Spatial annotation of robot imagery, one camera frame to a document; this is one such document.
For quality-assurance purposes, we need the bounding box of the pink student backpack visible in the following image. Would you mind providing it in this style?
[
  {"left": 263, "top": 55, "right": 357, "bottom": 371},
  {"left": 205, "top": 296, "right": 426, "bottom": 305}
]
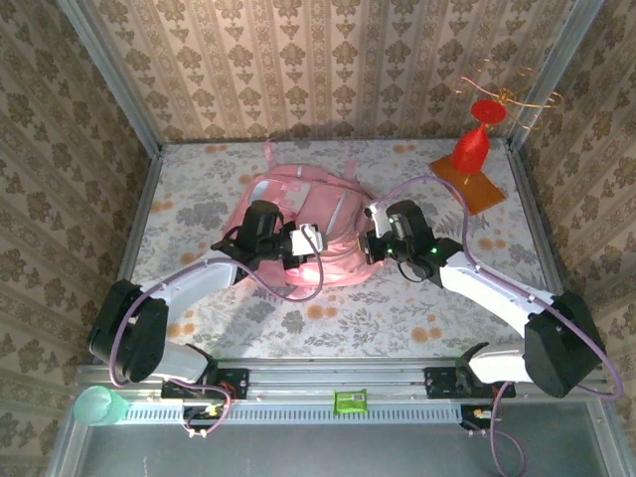
[{"left": 221, "top": 138, "right": 387, "bottom": 302}]

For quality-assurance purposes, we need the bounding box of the orange flat board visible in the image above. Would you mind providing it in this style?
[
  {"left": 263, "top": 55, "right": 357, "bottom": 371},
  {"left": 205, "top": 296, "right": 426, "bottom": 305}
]
[{"left": 428, "top": 154, "right": 506, "bottom": 217}]

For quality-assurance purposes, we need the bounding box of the floral table cover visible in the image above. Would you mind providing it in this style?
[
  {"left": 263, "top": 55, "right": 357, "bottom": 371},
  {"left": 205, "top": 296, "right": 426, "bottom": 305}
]
[{"left": 109, "top": 140, "right": 570, "bottom": 360}]

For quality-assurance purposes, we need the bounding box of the wide aluminium extrusion beam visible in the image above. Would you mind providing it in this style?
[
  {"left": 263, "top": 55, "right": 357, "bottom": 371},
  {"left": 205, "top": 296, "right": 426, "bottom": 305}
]
[{"left": 74, "top": 358, "right": 610, "bottom": 404}]

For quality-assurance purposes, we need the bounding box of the green wipes packet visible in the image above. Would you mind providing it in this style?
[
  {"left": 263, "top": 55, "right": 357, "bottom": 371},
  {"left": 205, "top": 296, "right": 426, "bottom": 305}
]
[{"left": 332, "top": 388, "right": 369, "bottom": 415}]

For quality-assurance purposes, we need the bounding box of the small black electronics board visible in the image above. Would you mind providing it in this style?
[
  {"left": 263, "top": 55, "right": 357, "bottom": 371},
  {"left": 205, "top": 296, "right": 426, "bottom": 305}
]
[
  {"left": 459, "top": 402, "right": 506, "bottom": 431},
  {"left": 181, "top": 404, "right": 226, "bottom": 431}
]

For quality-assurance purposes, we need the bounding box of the grey metal sheet panel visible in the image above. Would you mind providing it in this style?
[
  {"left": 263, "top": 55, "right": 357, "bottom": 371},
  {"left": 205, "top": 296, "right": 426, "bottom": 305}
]
[{"left": 47, "top": 401, "right": 636, "bottom": 477}]

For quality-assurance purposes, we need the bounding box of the teal plastic cup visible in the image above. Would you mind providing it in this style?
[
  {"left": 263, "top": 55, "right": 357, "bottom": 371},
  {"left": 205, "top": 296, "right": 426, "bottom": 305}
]
[{"left": 73, "top": 386, "right": 131, "bottom": 427}]

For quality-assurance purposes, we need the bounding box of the aluminium side rail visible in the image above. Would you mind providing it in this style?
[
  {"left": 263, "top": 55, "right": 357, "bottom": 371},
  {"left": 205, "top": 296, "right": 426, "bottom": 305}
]
[
  {"left": 504, "top": 141, "right": 587, "bottom": 362},
  {"left": 93, "top": 148, "right": 163, "bottom": 364}
]

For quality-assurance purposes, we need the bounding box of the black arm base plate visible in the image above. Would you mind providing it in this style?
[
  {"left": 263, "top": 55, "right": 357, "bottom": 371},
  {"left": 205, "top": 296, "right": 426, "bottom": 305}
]
[
  {"left": 423, "top": 366, "right": 517, "bottom": 400},
  {"left": 161, "top": 367, "right": 249, "bottom": 400}
]

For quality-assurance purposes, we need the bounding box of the grey slotted cable duct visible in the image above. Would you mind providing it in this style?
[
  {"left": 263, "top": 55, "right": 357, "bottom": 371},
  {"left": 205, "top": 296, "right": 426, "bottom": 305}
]
[{"left": 121, "top": 400, "right": 463, "bottom": 425}]

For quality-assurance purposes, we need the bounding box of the gold wire ornament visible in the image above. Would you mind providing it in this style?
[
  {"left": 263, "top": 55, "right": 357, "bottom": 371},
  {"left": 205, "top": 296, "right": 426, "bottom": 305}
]
[{"left": 449, "top": 59, "right": 565, "bottom": 131}]

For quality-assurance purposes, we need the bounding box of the aluminium frame post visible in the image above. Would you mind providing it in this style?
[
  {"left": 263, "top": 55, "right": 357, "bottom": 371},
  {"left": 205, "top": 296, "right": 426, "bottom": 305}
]
[
  {"left": 506, "top": 0, "right": 605, "bottom": 150},
  {"left": 57, "top": 0, "right": 164, "bottom": 159}
]

